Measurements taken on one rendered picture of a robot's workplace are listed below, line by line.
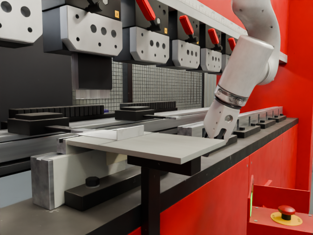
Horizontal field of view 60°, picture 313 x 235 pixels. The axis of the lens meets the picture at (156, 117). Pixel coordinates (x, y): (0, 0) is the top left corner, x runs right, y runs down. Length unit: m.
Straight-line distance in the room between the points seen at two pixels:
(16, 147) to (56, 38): 0.33
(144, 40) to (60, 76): 0.57
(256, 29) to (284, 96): 1.89
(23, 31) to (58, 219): 0.32
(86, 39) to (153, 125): 0.70
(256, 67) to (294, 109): 1.95
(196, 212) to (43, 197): 0.42
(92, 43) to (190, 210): 0.48
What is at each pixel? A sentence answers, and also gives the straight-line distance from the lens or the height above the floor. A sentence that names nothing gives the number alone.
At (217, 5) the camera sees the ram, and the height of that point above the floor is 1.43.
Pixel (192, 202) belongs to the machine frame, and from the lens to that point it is 0.76.
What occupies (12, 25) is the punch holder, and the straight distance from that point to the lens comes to 0.49.
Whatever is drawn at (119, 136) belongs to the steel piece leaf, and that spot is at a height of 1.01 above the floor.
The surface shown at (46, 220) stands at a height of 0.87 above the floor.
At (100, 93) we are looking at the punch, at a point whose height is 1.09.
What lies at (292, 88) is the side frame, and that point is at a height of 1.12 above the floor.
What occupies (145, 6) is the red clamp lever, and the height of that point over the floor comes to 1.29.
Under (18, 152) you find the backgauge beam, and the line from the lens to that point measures 0.80.
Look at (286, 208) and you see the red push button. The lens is 0.77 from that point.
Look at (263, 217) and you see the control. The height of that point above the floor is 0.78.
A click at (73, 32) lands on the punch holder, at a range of 0.56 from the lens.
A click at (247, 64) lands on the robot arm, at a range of 0.66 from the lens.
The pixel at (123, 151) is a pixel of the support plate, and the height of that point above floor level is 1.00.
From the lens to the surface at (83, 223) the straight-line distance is 0.51.
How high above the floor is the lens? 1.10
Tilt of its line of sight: 5 degrees down
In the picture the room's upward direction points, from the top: straight up
